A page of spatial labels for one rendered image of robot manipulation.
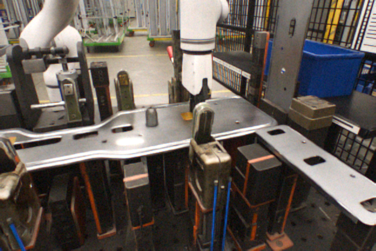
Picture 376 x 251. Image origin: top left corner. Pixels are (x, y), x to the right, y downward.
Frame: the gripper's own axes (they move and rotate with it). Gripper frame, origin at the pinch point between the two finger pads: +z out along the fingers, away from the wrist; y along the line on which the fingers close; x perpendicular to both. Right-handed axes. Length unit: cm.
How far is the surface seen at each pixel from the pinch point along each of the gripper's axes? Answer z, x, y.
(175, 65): -8.3, -1.6, -13.7
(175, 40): -15.7, -1.2, -14.8
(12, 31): 49, -266, -761
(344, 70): -7.9, 43.7, 7.3
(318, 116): -0.6, 25.6, 16.8
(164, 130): 3.0, -10.4, 4.3
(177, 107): 3.0, -3.1, -7.6
